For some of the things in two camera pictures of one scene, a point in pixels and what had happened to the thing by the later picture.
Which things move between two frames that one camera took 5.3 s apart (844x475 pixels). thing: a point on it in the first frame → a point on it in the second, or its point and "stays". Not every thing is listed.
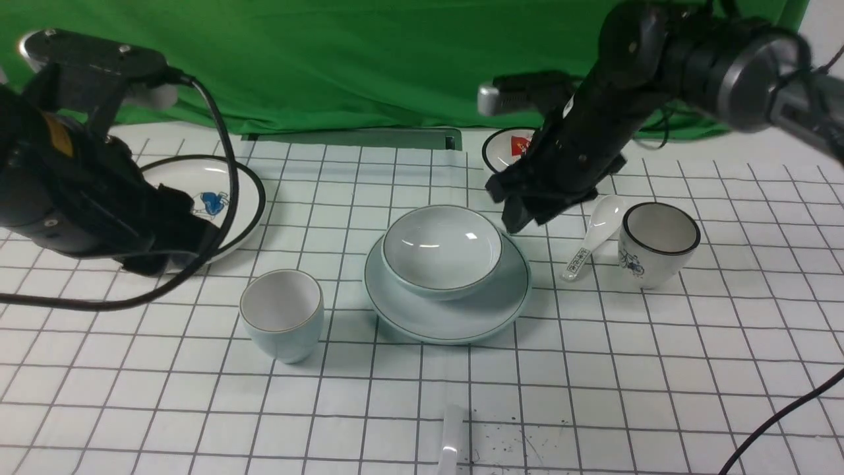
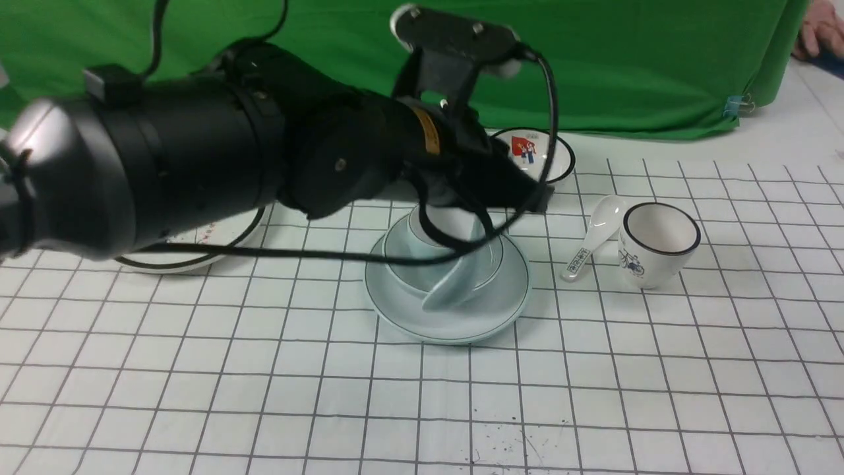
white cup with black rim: (656, 243) stays
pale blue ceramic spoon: (453, 427) → (455, 289)
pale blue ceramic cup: (283, 312) → (454, 222)
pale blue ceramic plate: (475, 317) stays
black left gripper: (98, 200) → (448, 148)
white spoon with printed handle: (607, 218) stays
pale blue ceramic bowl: (442, 252) stays
